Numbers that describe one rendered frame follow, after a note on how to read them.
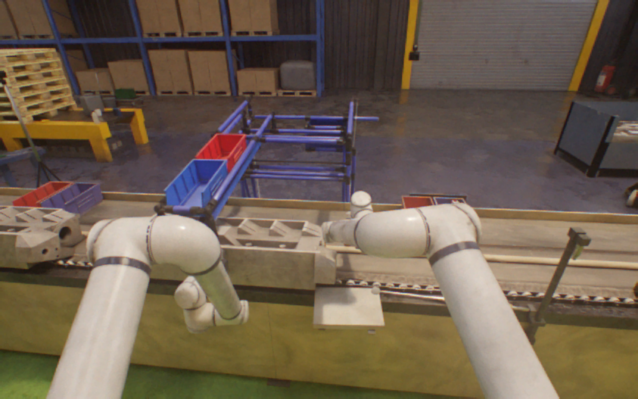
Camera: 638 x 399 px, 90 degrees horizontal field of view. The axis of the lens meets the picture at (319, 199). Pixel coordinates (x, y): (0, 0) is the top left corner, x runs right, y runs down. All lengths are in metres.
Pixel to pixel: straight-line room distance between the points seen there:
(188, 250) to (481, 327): 0.65
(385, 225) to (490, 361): 0.33
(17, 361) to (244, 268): 1.88
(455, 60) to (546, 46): 2.66
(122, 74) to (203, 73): 2.70
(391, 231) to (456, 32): 11.18
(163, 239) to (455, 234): 0.67
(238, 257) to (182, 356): 0.86
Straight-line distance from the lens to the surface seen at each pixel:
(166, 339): 2.15
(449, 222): 0.80
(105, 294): 0.80
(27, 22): 14.17
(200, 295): 1.31
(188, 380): 2.38
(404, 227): 0.76
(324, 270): 1.46
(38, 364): 2.94
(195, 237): 0.82
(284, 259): 1.49
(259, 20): 10.38
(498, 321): 0.74
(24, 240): 2.16
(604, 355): 2.15
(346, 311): 1.49
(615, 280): 2.24
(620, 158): 5.92
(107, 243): 0.87
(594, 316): 1.92
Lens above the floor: 1.90
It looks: 29 degrees down
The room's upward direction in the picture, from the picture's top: 1 degrees counter-clockwise
